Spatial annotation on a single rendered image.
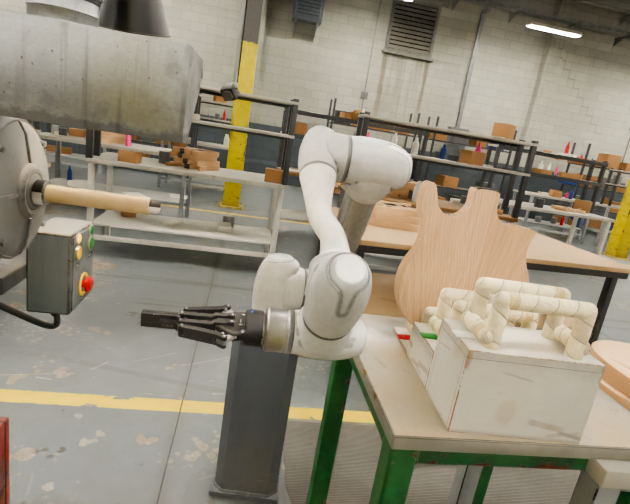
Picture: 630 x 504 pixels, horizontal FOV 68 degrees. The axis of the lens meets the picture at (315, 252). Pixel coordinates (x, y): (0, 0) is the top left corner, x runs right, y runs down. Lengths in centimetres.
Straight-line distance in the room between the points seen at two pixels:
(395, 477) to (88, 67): 87
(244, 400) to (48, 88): 133
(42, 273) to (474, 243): 104
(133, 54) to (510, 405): 88
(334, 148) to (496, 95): 1228
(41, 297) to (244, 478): 113
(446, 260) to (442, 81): 1174
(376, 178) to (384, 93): 1109
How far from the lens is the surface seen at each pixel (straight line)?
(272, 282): 167
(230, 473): 203
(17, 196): 95
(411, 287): 122
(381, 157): 130
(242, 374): 178
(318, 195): 117
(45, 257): 123
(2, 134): 93
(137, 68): 77
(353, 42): 1230
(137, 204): 92
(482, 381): 94
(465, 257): 124
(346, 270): 78
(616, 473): 115
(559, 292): 105
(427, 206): 117
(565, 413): 105
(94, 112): 78
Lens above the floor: 144
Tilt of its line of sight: 14 degrees down
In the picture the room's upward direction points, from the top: 9 degrees clockwise
